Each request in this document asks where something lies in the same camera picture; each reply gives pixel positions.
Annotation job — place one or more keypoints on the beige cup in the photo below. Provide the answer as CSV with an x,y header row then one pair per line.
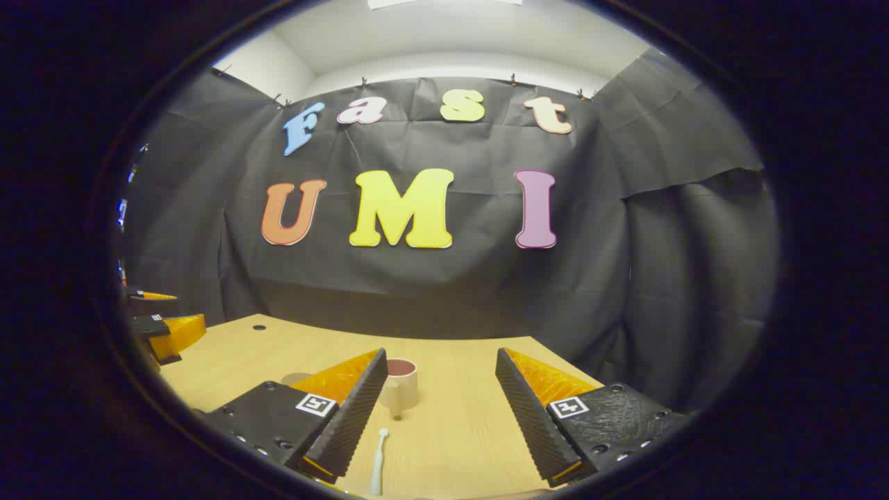
x,y
403,389

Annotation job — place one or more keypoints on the white toothbrush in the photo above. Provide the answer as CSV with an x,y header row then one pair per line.
x,y
377,472

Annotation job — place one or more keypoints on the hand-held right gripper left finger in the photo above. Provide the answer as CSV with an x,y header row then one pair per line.
x,y
351,417

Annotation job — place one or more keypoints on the round brown coaster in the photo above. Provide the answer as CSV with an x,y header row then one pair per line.
x,y
295,378

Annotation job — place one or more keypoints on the wooden desktop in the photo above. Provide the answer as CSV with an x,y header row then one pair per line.
x,y
451,423

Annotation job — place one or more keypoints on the black backdrop cloth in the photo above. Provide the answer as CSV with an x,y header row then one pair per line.
x,y
451,292

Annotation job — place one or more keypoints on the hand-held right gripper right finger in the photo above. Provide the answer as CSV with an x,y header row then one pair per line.
x,y
531,417

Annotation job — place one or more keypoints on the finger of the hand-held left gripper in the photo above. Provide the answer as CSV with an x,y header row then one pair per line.
x,y
177,335
154,296

